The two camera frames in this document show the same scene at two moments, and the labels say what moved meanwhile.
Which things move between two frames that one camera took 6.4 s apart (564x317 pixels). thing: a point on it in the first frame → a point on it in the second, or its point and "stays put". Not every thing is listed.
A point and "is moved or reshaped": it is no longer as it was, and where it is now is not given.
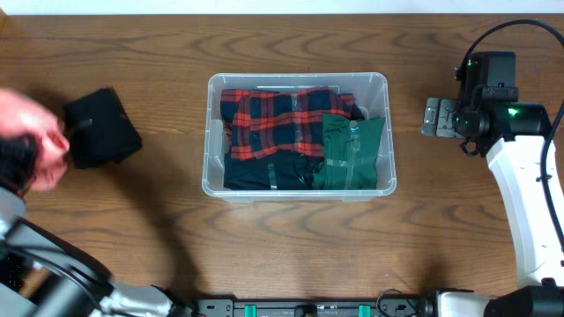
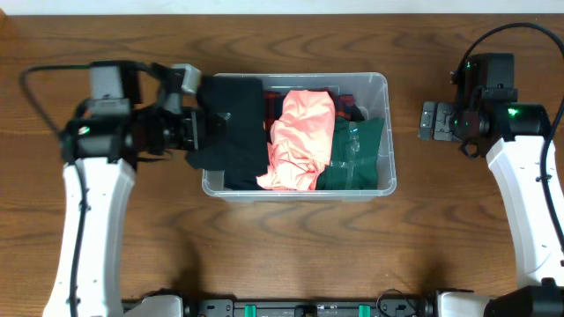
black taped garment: [100, 129] is moved or reshaped
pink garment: [20, 114] → [302, 141]
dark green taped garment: [350, 150] stays put
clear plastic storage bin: [370, 90] stays put
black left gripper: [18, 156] → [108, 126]
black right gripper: [448, 128] stays put
